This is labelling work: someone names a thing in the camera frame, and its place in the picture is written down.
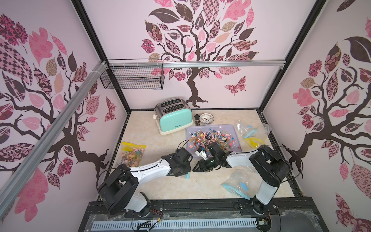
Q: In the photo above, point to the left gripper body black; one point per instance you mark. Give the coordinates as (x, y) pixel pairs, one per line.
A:
(184, 168)

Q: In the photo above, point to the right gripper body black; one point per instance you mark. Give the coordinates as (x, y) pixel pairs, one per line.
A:
(207, 164)

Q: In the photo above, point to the lavender plastic tray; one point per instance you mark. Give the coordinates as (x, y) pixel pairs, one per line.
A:
(191, 136)

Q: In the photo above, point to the candy bag blue zip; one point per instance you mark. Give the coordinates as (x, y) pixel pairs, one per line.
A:
(242, 183)
(246, 131)

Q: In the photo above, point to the candy bag yellow zip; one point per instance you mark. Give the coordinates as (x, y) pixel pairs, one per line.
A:
(131, 154)
(258, 136)

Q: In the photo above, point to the candy bag blue zip front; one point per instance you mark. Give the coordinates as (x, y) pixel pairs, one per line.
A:
(246, 131)

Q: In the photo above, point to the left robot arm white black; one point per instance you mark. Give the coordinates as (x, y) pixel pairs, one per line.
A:
(119, 190)

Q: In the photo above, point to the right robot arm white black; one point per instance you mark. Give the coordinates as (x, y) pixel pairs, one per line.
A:
(271, 166)

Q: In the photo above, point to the pile of candies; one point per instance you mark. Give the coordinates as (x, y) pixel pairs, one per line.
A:
(214, 137)

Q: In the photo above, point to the white sink strainer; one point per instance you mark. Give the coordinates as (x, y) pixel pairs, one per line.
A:
(206, 118)

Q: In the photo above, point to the small dark spice jar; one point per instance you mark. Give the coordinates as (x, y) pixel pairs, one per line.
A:
(197, 120)

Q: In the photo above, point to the mint green toaster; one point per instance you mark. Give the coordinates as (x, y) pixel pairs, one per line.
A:
(172, 115)

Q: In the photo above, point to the white cable duct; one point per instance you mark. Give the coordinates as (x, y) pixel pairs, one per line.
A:
(168, 225)

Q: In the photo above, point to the black wire basket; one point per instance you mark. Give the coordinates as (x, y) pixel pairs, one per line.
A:
(134, 74)

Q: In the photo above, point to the aluminium rail back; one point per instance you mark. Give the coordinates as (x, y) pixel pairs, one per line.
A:
(200, 63)

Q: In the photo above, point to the aluminium rail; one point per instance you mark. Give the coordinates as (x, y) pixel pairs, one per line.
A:
(27, 167)
(200, 63)

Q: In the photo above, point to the aluminium rail left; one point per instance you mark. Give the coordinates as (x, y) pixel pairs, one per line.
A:
(27, 167)

